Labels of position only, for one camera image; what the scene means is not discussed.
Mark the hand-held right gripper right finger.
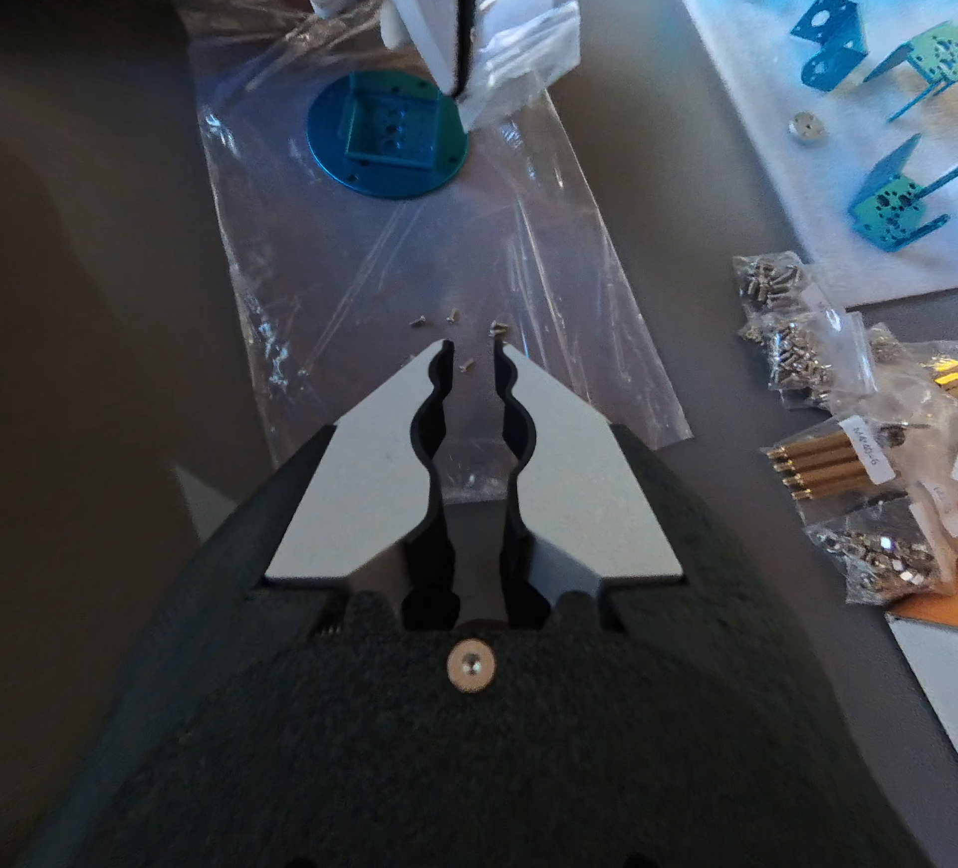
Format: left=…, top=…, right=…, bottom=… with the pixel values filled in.
left=490, top=338, right=684, bottom=633

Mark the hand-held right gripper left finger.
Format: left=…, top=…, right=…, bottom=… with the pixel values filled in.
left=263, top=338, right=467, bottom=633

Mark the blue square servo bracket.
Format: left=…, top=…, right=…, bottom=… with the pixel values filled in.
left=342, top=70, right=452, bottom=170

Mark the blue round base plate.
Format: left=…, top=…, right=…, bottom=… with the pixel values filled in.
left=305, top=69, right=471, bottom=203

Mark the grey desk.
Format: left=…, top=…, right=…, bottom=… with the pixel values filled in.
left=0, top=0, right=958, bottom=868

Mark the large clear plastic bag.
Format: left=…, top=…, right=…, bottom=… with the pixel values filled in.
left=171, top=0, right=693, bottom=502

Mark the bag of brass standoffs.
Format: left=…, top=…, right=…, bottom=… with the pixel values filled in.
left=762, top=410, right=899, bottom=510

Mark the bag of silver nuts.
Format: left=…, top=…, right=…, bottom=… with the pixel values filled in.
left=802, top=505, right=958, bottom=608

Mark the clear bag with white label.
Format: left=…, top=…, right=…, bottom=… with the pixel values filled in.
left=883, top=419, right=958, bottom=540

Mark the white foam sheet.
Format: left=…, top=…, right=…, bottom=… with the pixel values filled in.
left=644, top=0, right=958, bottom=307

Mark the blue perforated U bracket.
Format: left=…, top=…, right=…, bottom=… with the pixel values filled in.
left=847, top=133, right=958, bottom=254

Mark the teal perforated bracket with legs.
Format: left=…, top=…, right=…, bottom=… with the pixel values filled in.
left=864, top=20, right=958, bottom=122

